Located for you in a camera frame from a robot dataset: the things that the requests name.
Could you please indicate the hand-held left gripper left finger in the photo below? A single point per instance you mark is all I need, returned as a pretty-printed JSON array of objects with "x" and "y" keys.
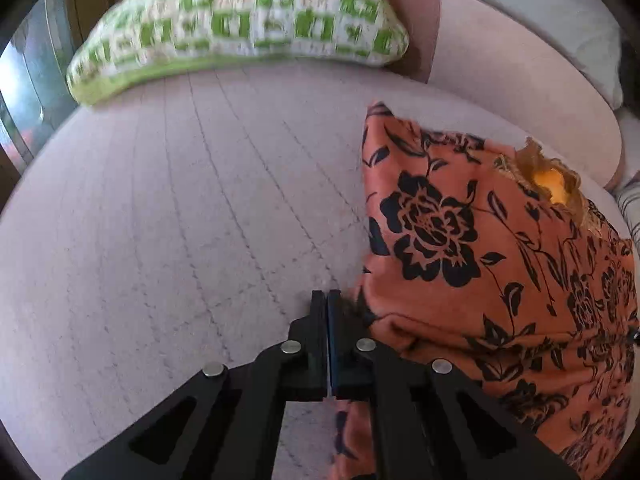
[{"x": 316, "y": 340}]

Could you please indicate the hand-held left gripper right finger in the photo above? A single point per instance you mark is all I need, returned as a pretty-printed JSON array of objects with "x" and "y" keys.
[{"x": 340, "y": 345}]

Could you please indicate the orange black floral garment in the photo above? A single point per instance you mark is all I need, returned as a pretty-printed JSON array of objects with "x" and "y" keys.
[{"x": 475, "y": 280}]

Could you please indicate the pink sofa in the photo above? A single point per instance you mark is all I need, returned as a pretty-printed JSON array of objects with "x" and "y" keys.
[{"x": 190, "y": 220}]

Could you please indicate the striped cloth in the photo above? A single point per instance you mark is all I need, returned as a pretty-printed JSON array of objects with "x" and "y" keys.
[{"x": 631, "y": 210}]

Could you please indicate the green white checked pillow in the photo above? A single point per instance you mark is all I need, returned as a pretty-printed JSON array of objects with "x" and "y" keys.
[{"x": 240, "y": 15}]

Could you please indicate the glass window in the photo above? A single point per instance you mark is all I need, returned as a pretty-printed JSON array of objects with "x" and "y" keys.
[{"x": 35, "y": 85}]

